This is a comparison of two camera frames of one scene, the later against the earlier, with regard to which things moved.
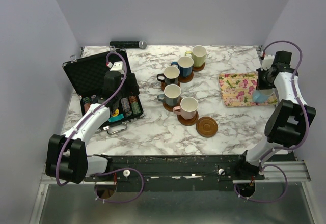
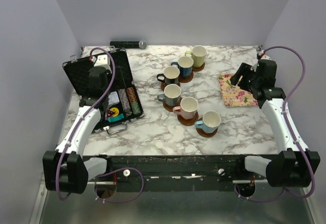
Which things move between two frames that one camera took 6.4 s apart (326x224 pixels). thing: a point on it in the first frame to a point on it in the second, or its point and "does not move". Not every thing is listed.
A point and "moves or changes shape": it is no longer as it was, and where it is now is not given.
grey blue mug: x=172 y=94 does not move
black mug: x=171 y=74 does not move
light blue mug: x=261 y=95 moves or changes shape
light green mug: x=198 y=53 does not move
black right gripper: x=263 y=80 to x=246 y=76
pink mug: x=188 y=107 does not move
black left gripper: x=132 y=89 to x=108 y=73
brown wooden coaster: x=185 y=80 does not move
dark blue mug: x=185 y=64 does not move
